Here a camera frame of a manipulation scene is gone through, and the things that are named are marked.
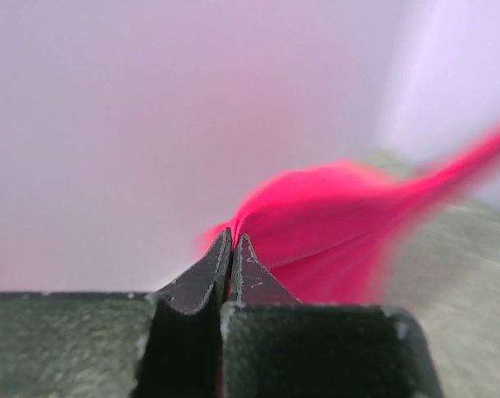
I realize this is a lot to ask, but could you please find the red t shirt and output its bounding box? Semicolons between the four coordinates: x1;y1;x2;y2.
194;124;500;303

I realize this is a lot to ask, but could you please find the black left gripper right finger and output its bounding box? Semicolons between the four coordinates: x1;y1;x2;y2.
222;236;444;397

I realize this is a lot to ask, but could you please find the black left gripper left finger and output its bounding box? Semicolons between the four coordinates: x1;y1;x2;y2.
0;230;231;397

